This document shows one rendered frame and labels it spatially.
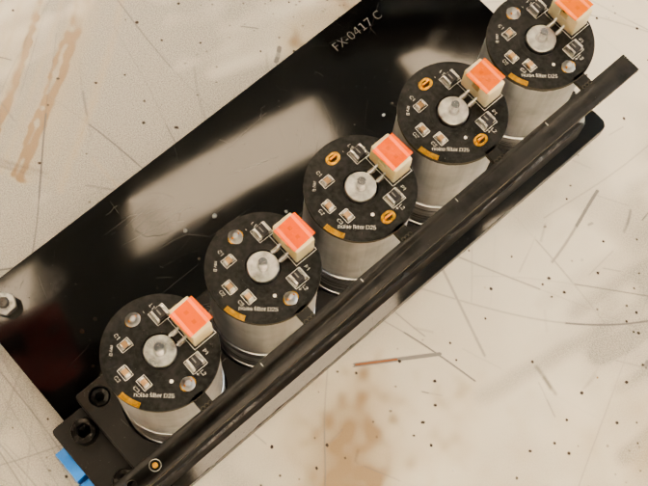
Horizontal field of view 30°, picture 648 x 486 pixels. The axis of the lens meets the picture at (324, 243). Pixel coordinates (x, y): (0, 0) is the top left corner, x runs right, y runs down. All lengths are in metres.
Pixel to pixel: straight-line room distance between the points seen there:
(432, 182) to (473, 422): 0.07
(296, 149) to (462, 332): 0.07
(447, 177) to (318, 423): 0.08
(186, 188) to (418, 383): 0.08
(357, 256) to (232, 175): 0.06
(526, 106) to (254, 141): 0.08
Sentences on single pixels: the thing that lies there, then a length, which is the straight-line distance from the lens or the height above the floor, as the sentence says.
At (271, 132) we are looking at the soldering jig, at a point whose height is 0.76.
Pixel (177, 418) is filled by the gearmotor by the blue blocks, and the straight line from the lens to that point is 0.26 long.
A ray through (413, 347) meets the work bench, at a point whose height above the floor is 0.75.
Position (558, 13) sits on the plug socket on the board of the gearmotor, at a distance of 0.29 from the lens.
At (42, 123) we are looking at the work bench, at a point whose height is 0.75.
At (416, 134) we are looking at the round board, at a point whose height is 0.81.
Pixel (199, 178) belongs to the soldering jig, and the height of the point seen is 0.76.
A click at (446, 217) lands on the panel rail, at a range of 0.26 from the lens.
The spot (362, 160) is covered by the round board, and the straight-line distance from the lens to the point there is 0.27.
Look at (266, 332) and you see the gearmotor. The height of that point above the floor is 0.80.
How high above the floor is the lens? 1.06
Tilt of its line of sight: 71 degrees down
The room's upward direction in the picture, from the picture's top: 8 degrees clockwise
